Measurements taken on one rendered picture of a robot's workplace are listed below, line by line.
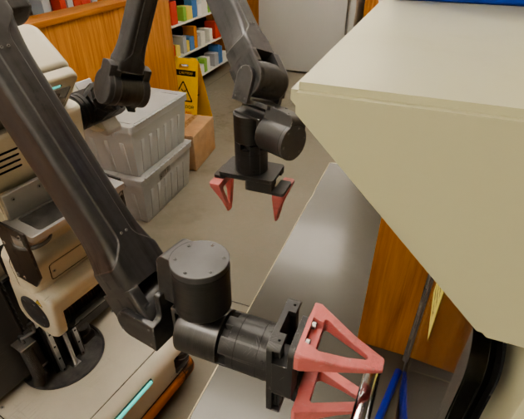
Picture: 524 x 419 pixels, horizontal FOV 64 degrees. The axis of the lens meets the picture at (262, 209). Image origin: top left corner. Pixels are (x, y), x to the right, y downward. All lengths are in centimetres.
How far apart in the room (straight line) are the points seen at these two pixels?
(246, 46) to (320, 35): 461
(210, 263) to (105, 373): 126
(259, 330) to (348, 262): 55
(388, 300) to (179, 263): 41
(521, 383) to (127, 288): 35
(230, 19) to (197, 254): 45
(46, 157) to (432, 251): 38
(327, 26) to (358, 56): 506
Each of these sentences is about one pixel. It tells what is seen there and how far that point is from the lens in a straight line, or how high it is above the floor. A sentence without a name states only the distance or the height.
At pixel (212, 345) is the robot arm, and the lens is 44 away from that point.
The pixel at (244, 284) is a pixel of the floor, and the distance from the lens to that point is 222.
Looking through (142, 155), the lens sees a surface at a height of 45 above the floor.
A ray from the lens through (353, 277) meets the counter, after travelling 91.
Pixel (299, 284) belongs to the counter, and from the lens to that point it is 88.
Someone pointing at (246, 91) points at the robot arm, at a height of 134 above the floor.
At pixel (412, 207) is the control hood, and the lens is 17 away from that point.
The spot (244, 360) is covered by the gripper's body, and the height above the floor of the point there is 121.
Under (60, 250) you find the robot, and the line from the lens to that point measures 116.
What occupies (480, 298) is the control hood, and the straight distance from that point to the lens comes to 19.
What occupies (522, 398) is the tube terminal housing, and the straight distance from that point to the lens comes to 24.
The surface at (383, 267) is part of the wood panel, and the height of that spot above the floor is 112.
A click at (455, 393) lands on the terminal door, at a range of 25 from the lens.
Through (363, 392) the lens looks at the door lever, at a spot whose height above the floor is 121.
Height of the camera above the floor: 156
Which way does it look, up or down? 35 degrees down
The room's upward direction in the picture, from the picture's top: straight up
